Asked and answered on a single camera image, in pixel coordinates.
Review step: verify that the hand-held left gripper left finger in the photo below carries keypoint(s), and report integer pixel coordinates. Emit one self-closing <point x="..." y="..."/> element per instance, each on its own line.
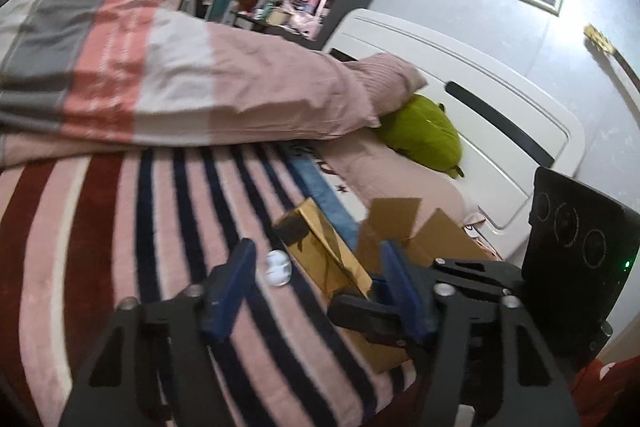
<point x="232" y="292"/>

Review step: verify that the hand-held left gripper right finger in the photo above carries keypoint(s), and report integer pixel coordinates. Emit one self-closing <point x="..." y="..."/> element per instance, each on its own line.
<point x="405" y="292"/>

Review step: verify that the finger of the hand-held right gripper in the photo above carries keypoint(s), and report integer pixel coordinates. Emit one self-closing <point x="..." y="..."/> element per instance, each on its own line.
<point x="360" y="314"/>
<point x="475" y="271"/>

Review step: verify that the brown cardboard box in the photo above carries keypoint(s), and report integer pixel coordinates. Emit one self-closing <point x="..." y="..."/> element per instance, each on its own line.
<point x="395" y="219"/>

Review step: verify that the long gold box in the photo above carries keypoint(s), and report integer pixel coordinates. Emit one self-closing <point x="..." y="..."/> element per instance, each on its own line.
<point x="320" y="252"/>

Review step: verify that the pink striped pillow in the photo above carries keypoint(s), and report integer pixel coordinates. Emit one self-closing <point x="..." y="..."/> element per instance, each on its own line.
<point x="400" y="179"/>
<point x="390" y="74"/>

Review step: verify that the striped plush blanket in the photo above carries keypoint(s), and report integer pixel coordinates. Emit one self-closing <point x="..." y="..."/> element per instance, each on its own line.
<point x="100" y="232"/>

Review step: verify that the green plush toy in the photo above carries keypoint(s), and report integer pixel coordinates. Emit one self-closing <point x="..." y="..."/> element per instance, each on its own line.
<point x="422" y="134"/>

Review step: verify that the white bed headboard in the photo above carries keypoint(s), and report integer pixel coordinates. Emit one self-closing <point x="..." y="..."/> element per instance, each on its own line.
<point x="450" y="57"/>

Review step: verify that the guitar neck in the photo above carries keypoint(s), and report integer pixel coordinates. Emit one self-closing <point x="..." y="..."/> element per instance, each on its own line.
<point x="602" y="43"/>

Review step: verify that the pink grey patchwork quilt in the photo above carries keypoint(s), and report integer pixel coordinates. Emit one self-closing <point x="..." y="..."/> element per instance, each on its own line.
<point x="175" y="72"/>

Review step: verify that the dark cluttered desk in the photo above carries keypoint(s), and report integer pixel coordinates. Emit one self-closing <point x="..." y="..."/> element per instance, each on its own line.
<point x="250" y="23"/>

